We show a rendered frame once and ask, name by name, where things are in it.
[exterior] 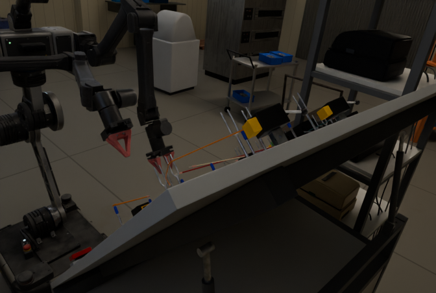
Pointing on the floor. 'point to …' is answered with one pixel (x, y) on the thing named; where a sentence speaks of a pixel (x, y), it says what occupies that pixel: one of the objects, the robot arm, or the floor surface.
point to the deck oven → (242, 24)
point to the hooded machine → (174, 53)
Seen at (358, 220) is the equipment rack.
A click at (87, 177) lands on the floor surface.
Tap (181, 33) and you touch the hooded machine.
